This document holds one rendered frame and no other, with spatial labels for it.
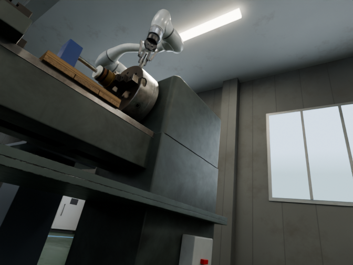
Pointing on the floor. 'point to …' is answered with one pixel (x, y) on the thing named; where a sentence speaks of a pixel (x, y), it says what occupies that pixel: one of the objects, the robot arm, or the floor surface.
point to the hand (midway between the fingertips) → (141, 63)
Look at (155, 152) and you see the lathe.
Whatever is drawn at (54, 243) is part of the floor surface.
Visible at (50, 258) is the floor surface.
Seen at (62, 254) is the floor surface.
